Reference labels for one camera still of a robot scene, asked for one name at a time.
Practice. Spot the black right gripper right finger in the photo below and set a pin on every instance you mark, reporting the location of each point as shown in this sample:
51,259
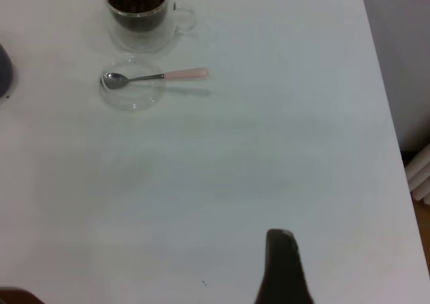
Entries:
282,273

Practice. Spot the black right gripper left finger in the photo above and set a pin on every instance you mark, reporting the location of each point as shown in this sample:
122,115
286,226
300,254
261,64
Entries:
15,297

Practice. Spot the dark grey ceramic mug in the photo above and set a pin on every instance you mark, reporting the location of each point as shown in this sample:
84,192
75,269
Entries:
5,72

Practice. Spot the clear round glass lid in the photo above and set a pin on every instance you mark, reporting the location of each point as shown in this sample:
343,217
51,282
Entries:
134,99

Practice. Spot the white radiator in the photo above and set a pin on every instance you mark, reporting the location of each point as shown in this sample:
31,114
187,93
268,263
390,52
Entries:
420,176

